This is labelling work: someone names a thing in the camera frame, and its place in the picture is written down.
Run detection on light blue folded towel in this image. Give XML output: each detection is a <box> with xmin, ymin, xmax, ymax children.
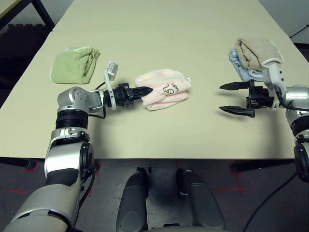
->
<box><xmin>228</xmin><ymin>49</ymin><xmax>266</xmax><ymax>82</ymax></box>

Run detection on black metal stand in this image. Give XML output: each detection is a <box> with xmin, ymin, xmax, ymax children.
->
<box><xmin>289</xmin><ymin>24</ymin><xmax>309</xmax><ymax>39</ymax></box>

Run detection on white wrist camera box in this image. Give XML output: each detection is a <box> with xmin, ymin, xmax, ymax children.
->
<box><xmin>103</xmin><ymin>60</ymin><xmax>120</xmax><ymax>111</ymax></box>
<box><xmin>262</xmin><ymin>63</ymin><xmax>288</xmax><ymax>111</ymax></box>

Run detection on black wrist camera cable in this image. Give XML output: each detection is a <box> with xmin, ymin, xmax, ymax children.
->
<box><xmin>242</xmin><ymin>88</ymin><xmax>299</xmax><ymax>232</ymax></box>
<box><xmin>88</xmin><ymin>81</ymin><xmax>108</xmax><ymax>119</ymax></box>

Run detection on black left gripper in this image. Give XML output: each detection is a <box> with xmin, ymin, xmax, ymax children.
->
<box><xmin>112</xmin><ymin>83</ymin><xmax>154</xmax><ymax>108</ymax></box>

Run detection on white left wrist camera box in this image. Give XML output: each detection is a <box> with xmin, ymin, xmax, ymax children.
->
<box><xmin>103</xmin><ymin>60</ymin><xmax>120</xmax><ymax>111</ymax></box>

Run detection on pink towel with white trim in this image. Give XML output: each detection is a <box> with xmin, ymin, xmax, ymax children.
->
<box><xmin>134</xmin><ymin>69</ymin><xmax>193</xmax><ymax>111</ymax></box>

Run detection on black left wrist camera cable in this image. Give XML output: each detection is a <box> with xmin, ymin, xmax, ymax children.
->
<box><xmin>88</xmin><ymin>81</ymin><xmax>108</xmax><ymax>119</ymax></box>

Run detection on grey robot left leg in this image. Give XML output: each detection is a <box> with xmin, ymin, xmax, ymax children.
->
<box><xmin>115</xmin><ymin>168</ymin><xmax>149</xmax><ymax>232</ymax></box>

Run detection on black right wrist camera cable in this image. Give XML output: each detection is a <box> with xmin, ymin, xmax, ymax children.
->
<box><xmin>242</xmin><ymin>88</ymin><xmax>299</xmax><ymax>232</ymax></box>

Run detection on beige folded towel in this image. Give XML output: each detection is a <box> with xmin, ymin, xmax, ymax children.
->
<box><xmin>234</xmin><ymin>37</ymin><xmax>285</xmax><ymax>73</ymax></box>

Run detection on grey robot leg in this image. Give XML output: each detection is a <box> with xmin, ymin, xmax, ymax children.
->
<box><xmin>115</xmin><ymin>168</ymin><xmax>149</xmax><ymax>232</ymax></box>
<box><xmin>177</xmin><ymin>168</ymin><xmax>226</xmax><ymax>232</ymax></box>

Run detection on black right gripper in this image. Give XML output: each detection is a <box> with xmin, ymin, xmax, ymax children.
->
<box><xmin>219</xmin><ymin>79</ymin><xmax>275</xmax><ymax>118</ymax></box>

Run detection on grey robot right leg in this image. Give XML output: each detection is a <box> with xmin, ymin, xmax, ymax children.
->
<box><xmin>177</xmin><ymin>168</ymin><xmax>226</xmax><ymax>232</ymax></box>

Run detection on green folded towel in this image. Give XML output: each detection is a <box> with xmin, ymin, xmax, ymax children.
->
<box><xmin>50</xmin><ymin>46</ymin><xmax>101</xmax><ymax>85</ymax></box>

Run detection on beige side table black legs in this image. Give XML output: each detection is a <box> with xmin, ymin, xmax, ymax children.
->
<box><xmin>0</xmin><ymin>0</ymin><xmax>55</xmax><ymax>32</ymax></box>

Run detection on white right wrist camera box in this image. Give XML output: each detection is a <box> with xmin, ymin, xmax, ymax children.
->
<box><xmin>262</xmin><ymin>63</ymin><xmax>288</xmax><ymax>111</ymax></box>

